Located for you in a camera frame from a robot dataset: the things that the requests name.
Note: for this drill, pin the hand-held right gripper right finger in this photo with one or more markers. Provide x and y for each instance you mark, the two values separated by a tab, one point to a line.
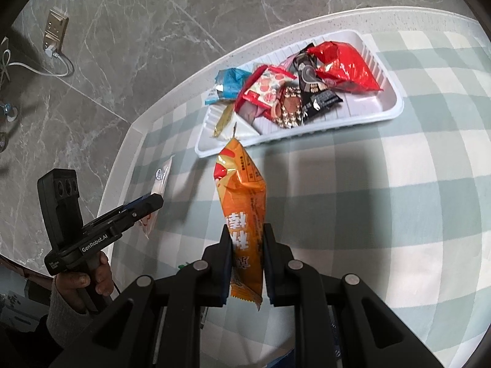
268	268

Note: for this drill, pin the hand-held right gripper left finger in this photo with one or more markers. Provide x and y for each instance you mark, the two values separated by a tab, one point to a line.
227	272

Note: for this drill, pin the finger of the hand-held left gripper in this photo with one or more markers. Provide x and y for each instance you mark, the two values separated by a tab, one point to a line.
134	201
147	204

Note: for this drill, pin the clear white snack packet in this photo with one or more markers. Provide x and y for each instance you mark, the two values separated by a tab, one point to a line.
161	184

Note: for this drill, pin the orange snack packet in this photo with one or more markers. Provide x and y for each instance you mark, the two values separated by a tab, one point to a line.
241	191

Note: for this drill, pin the gold snack packet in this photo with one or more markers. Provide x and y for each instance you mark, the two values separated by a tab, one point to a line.
223	120

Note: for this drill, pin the pink snack packet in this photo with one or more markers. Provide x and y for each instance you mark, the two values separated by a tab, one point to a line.
251	113

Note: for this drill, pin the blue snack packet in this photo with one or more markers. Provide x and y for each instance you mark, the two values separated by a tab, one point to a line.
228	82

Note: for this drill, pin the brown red snack packet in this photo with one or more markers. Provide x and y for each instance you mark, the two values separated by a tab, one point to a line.
289	107

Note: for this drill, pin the white packet with orange circles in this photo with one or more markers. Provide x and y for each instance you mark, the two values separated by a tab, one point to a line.
268	86

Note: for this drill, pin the white plastic tray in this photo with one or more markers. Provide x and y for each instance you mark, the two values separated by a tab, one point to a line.
368	103

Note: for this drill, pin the person's left forearm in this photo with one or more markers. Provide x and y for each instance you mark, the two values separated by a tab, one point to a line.
61	322

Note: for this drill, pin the person's left hand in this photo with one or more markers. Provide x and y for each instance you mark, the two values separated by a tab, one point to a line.
101	276

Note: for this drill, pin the small blue object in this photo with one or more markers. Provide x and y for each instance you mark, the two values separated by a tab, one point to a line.
7	109

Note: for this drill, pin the red white striped snack packet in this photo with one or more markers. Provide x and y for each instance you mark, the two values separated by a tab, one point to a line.
241	99

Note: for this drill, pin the black snack packet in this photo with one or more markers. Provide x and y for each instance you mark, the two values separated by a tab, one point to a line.
318	99

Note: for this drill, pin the gold wall outlet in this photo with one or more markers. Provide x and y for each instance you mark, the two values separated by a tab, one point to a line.
56	27

